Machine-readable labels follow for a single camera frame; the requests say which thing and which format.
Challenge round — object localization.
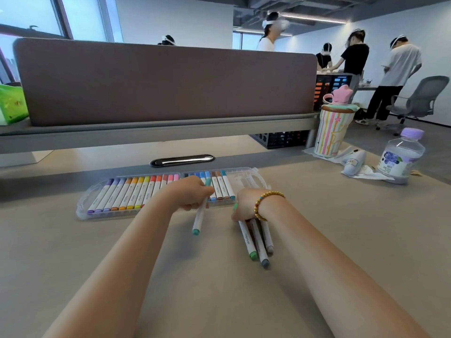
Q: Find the person's left hand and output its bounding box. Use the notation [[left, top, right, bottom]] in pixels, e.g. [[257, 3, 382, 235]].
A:
[[160, 176, 216, 213]]

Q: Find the person's right hand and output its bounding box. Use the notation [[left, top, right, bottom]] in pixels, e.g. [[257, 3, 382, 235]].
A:
[[231, 188, 274, 223]]

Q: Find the clear plastic marker case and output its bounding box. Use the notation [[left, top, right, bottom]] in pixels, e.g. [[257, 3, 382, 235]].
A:
[[76, 167, 272, 221]]

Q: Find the sea-green-ended white marker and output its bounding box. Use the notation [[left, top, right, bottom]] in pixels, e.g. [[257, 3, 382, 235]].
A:
[[192, 177, 213, 236]]

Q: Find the green-ended white marker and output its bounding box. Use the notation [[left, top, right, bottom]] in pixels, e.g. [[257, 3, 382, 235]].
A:
[[232, 203, 260, 261]]

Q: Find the light-grey-ended white marker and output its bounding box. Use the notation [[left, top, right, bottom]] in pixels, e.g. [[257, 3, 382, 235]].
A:
[[259, 220, 275, 256]]

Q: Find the group of warm-coloured white markers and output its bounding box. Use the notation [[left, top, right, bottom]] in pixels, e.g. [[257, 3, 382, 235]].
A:
[[86, 174, 180, 214]]

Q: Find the person's right forearm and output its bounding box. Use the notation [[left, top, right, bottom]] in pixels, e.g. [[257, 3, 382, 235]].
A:
[[259, 197, 430, 338]]

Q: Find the person's left forearm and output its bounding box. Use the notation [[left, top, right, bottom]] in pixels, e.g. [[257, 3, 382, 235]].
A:
[[42, 195, 177, 338]]

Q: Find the black smartphone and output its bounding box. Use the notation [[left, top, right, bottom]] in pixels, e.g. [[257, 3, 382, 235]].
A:
[[149, 154, 216, 169]]

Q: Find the grey desk riser shelf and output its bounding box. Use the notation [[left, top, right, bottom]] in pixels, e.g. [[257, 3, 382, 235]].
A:
[[0, 113, 319, 155]]

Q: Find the striped tumbler pink lid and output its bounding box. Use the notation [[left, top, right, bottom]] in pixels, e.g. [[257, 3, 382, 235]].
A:
[[313, 84, 360, 159]]

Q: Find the brown fabric desk divider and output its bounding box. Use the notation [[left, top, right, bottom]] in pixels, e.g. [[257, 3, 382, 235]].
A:
[[13, 38, 318, 127]]

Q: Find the white plush toy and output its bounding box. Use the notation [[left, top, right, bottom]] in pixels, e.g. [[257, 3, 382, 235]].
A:
[[342, 149, 367, 177]]

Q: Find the white tissue paper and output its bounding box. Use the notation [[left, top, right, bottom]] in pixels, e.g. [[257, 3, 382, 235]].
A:
[[303, 146, 395, 182]]

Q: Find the black plastic file rack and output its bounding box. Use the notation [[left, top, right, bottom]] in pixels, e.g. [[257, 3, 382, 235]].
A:
[[313, 73, 353, 111]]

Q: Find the clear bottle purple cap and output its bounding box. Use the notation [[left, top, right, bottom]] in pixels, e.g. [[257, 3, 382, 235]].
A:
[[376, 127, 426, 184]]

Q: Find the linear ceiling light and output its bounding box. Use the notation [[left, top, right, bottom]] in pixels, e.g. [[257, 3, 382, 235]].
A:
[[234, 30, 293, 38], [278, 12, 348, 25]]

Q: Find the green tissue pack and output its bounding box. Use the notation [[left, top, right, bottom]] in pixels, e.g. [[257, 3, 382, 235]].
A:
[[0, 84, 30, 125]]

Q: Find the grey office chair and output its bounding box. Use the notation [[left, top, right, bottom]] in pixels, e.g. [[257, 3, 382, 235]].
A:
[[375, 75, 451, 136]]

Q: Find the gold bead bracelet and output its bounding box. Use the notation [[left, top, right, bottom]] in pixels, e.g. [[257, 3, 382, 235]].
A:
[[254, 191, 286, 222]]

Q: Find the dark window frame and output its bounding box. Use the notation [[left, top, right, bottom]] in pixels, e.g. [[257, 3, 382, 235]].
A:
[[0, 0, 124, 85]]

